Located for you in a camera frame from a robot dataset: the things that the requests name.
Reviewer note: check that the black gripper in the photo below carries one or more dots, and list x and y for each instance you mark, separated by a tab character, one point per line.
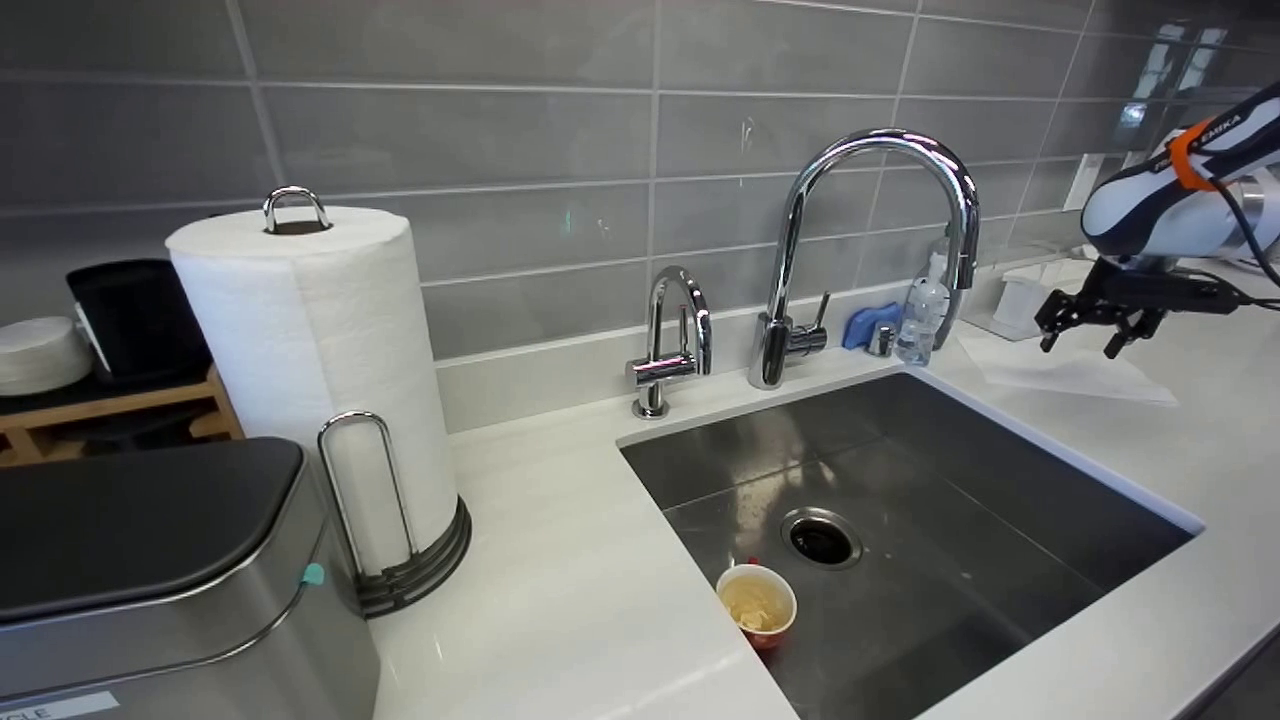
1134	303

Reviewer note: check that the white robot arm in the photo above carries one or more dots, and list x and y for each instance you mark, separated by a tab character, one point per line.
1202	191

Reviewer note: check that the clear soap bottle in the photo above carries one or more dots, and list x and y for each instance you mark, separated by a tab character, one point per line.
925	314

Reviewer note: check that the blue sponge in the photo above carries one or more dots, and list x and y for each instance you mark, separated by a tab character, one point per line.
875	331

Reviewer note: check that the stainless steel sink basin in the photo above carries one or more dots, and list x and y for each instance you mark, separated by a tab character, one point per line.
976	543

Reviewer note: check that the sink drain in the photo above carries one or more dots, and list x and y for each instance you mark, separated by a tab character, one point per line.
822	539

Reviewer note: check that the red paper cup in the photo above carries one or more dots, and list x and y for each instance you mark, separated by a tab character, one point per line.
757	603

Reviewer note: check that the small chrome tap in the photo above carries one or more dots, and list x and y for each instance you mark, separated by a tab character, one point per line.
676	336

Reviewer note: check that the chrome paper towel holder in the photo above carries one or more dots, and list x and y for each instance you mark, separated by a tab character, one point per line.
379	423

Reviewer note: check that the white paper towel roll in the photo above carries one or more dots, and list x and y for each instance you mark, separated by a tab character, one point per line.
242	303

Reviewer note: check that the wooden dish rack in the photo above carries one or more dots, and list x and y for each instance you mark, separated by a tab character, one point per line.
50	433

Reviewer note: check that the stainless steel trash bin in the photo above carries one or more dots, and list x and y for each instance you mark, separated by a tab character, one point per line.
196	581

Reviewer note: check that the black tray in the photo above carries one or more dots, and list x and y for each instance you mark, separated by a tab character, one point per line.
137	324

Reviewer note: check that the white plate stack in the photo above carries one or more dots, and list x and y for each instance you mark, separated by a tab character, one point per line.
43	355

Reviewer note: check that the white wall outlet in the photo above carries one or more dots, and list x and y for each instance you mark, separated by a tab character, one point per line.
1080	181

